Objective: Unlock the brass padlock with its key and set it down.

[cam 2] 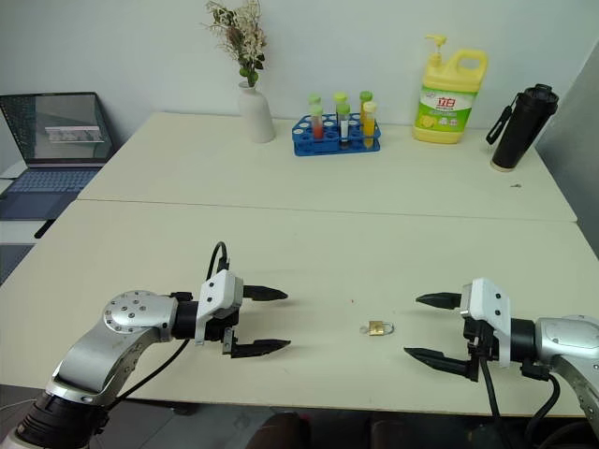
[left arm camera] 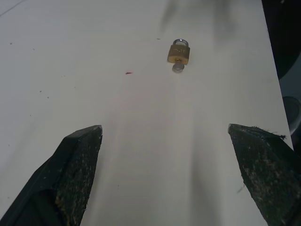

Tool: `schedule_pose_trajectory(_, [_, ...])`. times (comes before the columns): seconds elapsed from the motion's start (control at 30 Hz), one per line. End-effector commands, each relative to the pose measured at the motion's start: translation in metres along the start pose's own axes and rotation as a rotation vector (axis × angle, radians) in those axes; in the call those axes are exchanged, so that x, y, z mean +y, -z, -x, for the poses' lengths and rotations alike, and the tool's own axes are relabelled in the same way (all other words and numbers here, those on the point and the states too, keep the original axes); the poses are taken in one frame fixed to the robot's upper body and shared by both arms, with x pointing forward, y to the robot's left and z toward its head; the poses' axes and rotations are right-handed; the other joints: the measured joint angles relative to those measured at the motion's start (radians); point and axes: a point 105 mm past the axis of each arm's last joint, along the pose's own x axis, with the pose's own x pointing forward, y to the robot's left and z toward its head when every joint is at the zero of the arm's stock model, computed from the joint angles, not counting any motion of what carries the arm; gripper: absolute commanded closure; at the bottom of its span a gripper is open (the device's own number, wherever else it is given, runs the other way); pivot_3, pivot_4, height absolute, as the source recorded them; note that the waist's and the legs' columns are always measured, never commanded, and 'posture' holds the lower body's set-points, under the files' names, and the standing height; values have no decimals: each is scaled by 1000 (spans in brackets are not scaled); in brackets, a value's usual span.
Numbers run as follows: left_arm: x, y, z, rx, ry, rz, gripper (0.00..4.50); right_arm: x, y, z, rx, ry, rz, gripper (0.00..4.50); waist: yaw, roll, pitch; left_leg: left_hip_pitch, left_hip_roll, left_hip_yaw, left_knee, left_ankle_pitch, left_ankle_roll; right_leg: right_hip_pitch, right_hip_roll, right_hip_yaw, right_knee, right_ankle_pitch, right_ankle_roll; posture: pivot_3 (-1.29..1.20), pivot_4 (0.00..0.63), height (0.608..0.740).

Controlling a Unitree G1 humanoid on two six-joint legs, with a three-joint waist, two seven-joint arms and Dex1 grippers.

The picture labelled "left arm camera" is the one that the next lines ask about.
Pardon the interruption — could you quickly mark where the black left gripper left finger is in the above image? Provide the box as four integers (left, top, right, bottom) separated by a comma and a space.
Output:
0, 125, 103, 226

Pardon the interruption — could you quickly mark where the brass padlock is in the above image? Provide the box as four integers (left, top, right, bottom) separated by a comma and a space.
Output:
167, 38, 191, 65

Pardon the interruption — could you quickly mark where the silver key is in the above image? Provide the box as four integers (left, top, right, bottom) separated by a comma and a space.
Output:
172, 58, 185, 73

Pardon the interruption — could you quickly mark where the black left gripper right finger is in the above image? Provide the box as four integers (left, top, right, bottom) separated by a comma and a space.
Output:
227, 123, 301, 226

